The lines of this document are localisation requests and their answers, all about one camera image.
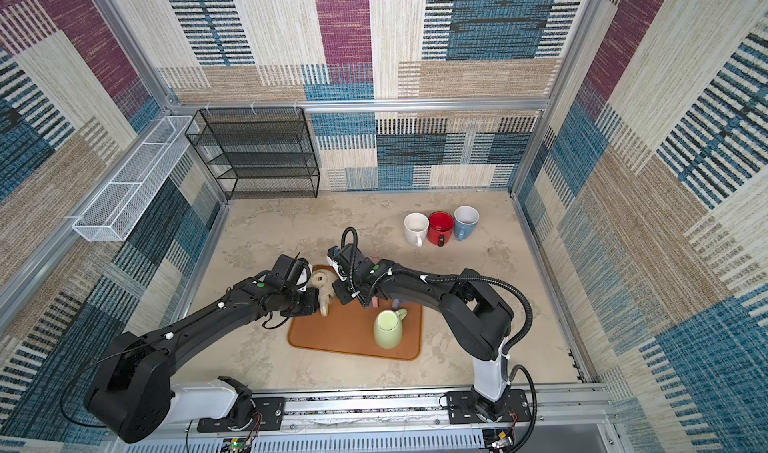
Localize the beige speckled mug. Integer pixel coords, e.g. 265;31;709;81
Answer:
310;269;338;317

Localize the white mug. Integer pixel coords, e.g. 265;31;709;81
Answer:
403;212;429;248

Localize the red mug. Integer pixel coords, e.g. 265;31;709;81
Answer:
427;212;454;247

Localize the blue polka dot mug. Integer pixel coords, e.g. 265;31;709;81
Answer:
453;205;480;241

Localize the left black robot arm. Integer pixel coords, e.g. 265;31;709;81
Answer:
83;255;319;444

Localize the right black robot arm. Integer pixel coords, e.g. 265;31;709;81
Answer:
327;244;514;422

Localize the light green mug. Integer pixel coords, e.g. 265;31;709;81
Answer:
373;308;408;349

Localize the brown rectangular tray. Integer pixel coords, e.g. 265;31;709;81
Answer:
288;298;423;361

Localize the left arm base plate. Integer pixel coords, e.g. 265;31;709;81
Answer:
196;397;285;435

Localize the black wire shelf rack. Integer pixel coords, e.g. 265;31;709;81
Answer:
185;107;321;200

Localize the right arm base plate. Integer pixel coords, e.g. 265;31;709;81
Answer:
445;388;532;424

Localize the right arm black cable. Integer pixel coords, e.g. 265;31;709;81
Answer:
340;226;539;453

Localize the white wire mesh basket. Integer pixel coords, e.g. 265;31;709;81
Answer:
73;116;192;242

